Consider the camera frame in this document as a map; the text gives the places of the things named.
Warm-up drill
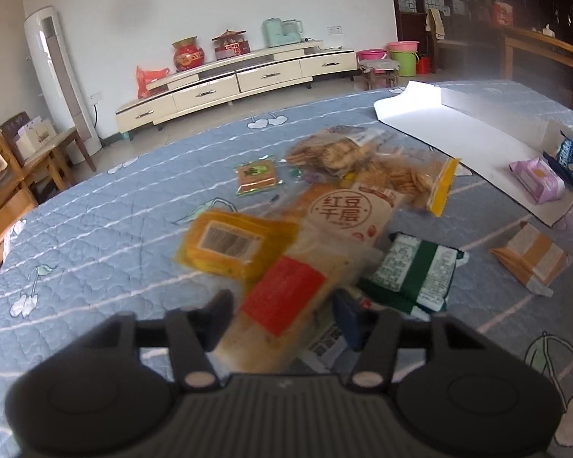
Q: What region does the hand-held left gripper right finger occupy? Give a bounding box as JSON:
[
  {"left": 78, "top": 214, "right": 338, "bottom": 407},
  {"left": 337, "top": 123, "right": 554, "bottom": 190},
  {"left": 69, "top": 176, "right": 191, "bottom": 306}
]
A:
[{"left": 333, "top": 291, "right": 478, "bottom": 389}]

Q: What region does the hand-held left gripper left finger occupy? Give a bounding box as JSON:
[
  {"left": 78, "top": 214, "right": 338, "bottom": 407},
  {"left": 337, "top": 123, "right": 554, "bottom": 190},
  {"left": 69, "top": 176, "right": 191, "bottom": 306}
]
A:
[{"left": 93, "top": 290, "right": 235, "bottom": 392}]

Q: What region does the yellow snack packet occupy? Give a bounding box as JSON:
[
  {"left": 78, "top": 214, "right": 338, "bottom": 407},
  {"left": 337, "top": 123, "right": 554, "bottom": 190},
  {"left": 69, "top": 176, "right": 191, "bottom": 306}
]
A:
[{"left": 176, "top": 209, "right": 301, "bottom": 281}]

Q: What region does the red bean bread packet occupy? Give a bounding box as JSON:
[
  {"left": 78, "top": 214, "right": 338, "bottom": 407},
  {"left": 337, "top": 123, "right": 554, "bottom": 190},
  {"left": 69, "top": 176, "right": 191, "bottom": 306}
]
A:
[{"left": 214, "top": 180, "right": 408, "bottom": 374}]

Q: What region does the white printed snack packet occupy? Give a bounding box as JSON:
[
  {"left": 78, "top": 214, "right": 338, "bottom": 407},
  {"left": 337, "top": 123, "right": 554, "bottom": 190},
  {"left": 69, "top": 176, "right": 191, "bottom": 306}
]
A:
[{"left": 302, "top": 305, "right": 364, "bottom": 374}]

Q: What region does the orange white snack packet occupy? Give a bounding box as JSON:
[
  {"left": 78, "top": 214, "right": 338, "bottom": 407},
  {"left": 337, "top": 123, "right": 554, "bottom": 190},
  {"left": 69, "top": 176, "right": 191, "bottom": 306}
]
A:
[{"left": 489, "top": 221, "right": 570, "bottom": 297}]

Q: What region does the pink tissue packet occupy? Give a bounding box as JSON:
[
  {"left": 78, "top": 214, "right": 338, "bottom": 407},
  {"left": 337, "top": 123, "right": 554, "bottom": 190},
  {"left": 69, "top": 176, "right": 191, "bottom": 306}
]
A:
[{"left": 508, "top": 157, "right": 567, "bottom": 206}]

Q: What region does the green snack packet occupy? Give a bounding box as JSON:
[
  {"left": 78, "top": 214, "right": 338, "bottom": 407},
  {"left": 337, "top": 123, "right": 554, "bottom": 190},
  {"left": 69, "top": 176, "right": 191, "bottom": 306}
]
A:
[{"left": 357, "top": 231, "right": 468, "bottom": 316}]

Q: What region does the dark blue snack packet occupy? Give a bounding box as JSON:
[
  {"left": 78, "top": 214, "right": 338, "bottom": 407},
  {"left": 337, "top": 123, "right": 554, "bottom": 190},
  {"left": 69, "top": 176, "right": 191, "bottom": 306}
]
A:
[{"left": 543, "top": 130, "right": 573, "bottom": 190}]

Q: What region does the blue quilted printed blanket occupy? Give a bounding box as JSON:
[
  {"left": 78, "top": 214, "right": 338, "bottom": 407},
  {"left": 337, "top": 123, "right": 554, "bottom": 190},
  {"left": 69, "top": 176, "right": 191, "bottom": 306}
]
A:
[{"left": 0, "top": 79, "right": 573, "bottom": 458}]

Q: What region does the small orange green packet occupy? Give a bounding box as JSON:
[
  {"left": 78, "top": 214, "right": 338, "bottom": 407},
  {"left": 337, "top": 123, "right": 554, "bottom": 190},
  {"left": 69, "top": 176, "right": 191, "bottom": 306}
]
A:
[{"left": 233, "top": 155, "right": 286, "bottom": 197}]

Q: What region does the clear bag of biscuits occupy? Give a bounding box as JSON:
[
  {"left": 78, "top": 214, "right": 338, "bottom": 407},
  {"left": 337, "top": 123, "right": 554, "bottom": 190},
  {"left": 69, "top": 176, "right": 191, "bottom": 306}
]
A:
[{"left": 283, "top": 125, "right": 460, "bottom": 217}]

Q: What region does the white cardboard box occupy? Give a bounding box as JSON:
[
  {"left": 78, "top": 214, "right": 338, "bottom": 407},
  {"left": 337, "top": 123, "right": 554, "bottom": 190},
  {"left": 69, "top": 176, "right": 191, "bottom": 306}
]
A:
[{"left": 374, "top": 80, "right": 573, "bottom": 228}]

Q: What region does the wooden table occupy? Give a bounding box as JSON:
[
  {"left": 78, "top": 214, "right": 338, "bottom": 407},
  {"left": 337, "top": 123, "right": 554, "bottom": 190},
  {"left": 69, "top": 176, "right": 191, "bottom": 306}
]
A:
[{"left": 503, "top": 25, "right": 573, "bottom": 121}]

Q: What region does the wooden chair with paper bag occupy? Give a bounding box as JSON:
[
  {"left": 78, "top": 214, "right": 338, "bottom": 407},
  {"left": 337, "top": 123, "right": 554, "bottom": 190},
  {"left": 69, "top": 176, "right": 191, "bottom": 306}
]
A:
[{"left": 0, "top": 111, "right": 97, "bottom": 190}]

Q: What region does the plain wooden chair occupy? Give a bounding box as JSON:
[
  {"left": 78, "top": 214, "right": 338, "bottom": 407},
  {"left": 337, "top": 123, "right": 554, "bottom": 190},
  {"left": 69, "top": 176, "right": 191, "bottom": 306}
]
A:
[{"left": 0, "top": 188, "right": 40, "bottom": 281}]

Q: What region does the cream TV cabinet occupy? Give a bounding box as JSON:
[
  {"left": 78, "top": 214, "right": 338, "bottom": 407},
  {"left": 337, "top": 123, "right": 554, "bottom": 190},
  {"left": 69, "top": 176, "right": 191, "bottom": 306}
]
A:
[{"left": 115, "top": 39, "right": 359, "bottom": 132}]

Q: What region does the wooden chair with beige towel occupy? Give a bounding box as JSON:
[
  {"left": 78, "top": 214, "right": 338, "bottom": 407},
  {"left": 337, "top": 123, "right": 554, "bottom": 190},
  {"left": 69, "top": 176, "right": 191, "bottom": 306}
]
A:
[{"left": 425, "top": 7, "right": 507, "bottom": 74}]

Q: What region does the red gift bag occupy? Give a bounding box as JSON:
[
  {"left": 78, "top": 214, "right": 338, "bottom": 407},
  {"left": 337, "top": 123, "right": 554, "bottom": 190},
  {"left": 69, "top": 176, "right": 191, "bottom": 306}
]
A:
[{"left": 492, "top": 2, "right": 515, "bottom": 28}]

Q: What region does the orange plastic bag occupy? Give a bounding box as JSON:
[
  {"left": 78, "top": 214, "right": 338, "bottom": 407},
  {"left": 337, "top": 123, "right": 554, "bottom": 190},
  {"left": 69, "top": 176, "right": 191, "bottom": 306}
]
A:
[{"left": 135, "top": 65, "right": 172, "bottom": 100}]

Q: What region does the wooden chair with white towel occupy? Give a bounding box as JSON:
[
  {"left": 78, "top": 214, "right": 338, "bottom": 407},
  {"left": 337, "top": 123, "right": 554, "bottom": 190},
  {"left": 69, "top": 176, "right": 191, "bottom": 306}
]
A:
[{"left": 0, "top": 128, "right": 73, "bottom": 203}]

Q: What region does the small wooden stool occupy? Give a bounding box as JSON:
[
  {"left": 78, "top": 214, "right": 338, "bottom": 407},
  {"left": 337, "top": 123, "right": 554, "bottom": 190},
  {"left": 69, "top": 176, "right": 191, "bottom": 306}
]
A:
[{"left": 358, "top": 58, "right": 402, "bottom": 91}]

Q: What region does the white paper bag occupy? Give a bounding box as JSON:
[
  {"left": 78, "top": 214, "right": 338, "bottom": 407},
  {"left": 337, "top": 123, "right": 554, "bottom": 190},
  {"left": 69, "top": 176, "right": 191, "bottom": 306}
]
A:
[{"left": 12, "top": 115, "right": 58, "bottom": 162}]

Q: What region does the green bucket with pink rim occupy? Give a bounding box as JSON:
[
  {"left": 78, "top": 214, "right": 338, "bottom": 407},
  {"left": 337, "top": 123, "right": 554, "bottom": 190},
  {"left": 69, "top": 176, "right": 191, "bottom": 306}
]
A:
[{"left": 387, "top": 40, "right": 420, "bottom": 77}]

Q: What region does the red round vase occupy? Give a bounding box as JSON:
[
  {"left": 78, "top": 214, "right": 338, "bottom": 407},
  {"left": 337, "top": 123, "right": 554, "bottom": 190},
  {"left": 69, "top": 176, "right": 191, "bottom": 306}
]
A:
[{"left": 172, "top": 37, "right": 205, "bottom": 72}]

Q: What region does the beige hanging towel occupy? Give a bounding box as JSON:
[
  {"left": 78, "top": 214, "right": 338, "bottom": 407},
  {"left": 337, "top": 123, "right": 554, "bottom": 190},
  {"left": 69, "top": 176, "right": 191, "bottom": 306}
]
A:
[{"left": 425, "top": 8, "right": 446, "bottom": 40}]

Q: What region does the red decorative box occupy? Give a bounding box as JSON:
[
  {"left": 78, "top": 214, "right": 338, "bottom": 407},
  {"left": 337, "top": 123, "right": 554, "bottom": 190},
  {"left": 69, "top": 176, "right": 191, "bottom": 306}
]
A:
[{"left": 212, "top": 29, "right": 251, "bottom": 61}]

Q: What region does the white standing air conditioner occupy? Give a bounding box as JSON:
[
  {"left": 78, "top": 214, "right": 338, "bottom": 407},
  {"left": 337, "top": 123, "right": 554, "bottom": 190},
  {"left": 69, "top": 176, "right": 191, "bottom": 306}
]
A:
[{"left": 24, "top": 6, "right": 102, "bottom": 157}]

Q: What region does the mint green kitchen appliance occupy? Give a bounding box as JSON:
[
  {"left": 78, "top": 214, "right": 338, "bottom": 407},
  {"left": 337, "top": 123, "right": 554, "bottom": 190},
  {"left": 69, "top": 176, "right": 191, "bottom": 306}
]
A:
[{"left": 262, "top": 18, "right": 305, "bottom": 48}]

